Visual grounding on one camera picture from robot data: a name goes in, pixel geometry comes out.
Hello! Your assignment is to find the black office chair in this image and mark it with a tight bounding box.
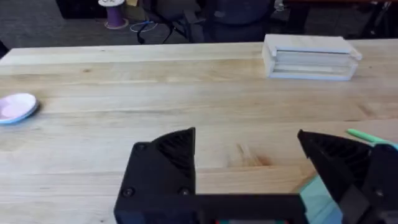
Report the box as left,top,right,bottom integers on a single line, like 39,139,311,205
136,0,206,44

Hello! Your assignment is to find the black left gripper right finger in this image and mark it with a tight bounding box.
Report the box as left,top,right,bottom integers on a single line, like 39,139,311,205
297,129,398,224

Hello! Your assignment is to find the person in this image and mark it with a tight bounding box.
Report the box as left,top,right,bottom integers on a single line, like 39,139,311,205
201,0,277,43

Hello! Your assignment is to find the purple thread spool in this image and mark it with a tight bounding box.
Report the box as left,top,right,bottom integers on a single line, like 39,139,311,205
98,0,129,30

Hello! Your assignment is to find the green pen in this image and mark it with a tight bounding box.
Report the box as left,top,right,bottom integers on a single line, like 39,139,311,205
346,128,389,146

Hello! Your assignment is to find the light blue zip bag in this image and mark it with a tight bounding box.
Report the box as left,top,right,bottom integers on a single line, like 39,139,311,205
298,140,398,224

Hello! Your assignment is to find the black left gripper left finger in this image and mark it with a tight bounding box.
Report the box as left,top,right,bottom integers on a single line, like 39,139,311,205
113,126,197,224

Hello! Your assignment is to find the pink and blue plate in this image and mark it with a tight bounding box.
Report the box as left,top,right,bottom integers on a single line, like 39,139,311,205
0,93,40,126

